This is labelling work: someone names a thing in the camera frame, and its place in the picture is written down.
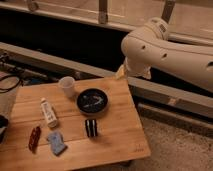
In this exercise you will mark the white plastic cup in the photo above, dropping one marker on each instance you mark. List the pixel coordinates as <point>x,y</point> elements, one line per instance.
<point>67,84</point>

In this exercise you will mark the black and white striped eraser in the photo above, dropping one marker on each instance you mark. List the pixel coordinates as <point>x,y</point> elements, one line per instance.
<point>91,127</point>

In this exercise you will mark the black round bowl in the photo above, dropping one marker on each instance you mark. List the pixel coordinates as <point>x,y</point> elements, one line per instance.
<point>92,100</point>

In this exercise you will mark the dark object at left edge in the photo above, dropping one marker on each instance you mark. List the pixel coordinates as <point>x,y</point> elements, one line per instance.
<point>3,125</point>

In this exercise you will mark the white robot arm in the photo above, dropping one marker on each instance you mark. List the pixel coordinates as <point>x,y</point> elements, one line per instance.
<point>148,47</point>

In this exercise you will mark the white glue tube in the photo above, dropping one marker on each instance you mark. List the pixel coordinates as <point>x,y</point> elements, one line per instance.
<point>49,113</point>

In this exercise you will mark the wooden table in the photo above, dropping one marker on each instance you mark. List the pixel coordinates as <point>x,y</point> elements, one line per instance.
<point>120,132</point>

